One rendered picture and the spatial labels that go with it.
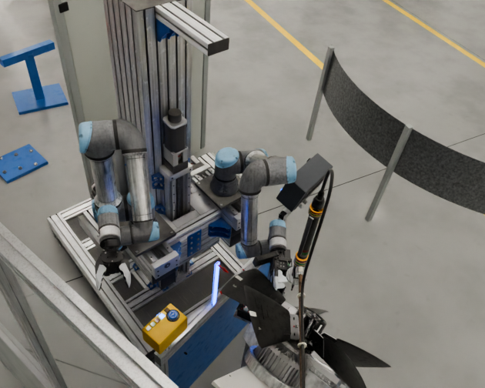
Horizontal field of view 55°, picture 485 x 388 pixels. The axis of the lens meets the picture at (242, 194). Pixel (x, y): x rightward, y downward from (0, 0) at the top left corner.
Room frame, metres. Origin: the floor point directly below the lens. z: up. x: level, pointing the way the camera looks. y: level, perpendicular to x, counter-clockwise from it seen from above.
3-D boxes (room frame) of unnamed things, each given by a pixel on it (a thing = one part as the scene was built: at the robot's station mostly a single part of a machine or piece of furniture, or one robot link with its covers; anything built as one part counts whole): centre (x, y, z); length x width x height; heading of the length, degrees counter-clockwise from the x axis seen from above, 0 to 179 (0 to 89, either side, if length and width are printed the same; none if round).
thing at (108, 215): (1.08, 0.48, 1.43); 0.11 x 0.08 x 0.09; 20
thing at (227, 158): (1.73, 0.09, 1.20); 0.13 x 0.12 x 0.14; 110
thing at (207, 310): (1.22, 0.02, 0.82); 0.90 x 0.04 x 0.08; 146
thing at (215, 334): (1.22, 0.02, 0.45); 0.82 x 0.01 x 0.66; 146
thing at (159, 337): (0.89, 0.24, 1.02); 0.16 x 0.10 x 0.11; 146
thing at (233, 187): (1.73, 0.10, 1.09); 0.15 x 0.15 x 0.10
